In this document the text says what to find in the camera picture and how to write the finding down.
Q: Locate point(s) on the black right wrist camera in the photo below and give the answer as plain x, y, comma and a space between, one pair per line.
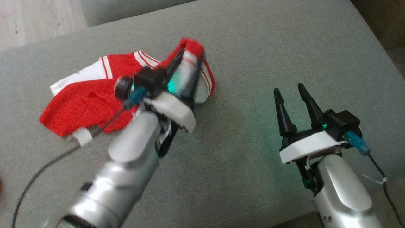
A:
343, 122

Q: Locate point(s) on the grey sofa seat cushion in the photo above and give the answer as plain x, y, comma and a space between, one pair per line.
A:
237, 158

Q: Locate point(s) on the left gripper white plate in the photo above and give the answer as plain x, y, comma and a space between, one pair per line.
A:
177, 109

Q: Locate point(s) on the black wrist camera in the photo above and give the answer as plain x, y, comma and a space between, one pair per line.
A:
148, 80
343, 122

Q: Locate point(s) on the yellow sofa backrest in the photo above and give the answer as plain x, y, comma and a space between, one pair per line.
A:
386, 19

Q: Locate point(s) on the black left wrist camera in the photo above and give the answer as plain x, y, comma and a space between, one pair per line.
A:
148, 80

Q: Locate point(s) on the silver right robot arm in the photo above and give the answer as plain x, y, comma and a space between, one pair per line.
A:
341, 190

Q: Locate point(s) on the red white basketball jersey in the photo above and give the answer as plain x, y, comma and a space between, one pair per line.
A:
79, 107

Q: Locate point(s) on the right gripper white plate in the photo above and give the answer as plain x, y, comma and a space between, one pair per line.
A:
310, 147

